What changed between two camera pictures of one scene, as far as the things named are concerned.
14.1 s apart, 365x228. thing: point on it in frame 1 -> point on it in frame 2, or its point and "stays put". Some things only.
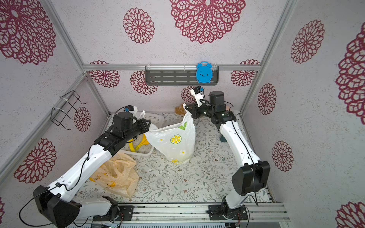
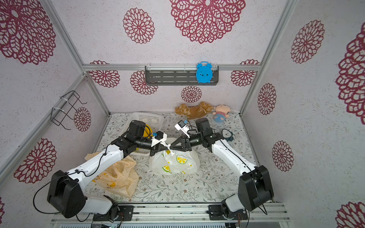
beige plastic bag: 118,174 stays put
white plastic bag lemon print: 175,142 -> 174,162
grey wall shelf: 177,75 stays put
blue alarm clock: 204,72 stays put
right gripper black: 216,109 -> 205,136
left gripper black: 144,124 -> 156,148
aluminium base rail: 196,214 stays put
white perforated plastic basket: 146,149 stays put
